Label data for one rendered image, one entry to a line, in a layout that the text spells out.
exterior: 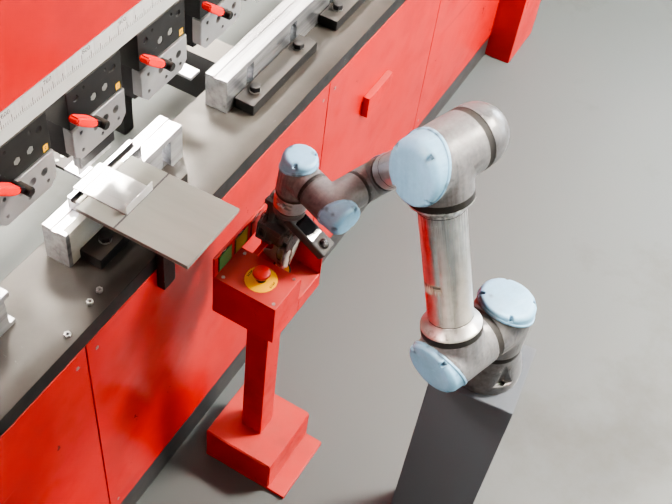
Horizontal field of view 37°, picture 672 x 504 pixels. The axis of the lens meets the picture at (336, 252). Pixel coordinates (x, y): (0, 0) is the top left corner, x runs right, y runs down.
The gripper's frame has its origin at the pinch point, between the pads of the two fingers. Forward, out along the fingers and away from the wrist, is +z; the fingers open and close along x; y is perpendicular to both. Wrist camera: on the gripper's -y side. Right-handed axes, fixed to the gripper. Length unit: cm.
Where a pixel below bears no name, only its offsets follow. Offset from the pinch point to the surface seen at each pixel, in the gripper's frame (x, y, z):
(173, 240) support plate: 26.6, 12.8, -25.9
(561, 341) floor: -77, -64, 68
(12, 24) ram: 40, 35, -75
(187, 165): -1.5, 29.0, -11.8
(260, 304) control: 15.1, -2.5, -4.4
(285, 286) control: 8.4, -4.4, -5.2
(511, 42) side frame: -193, 7, 64
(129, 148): 10.8, 35.5, -22.9
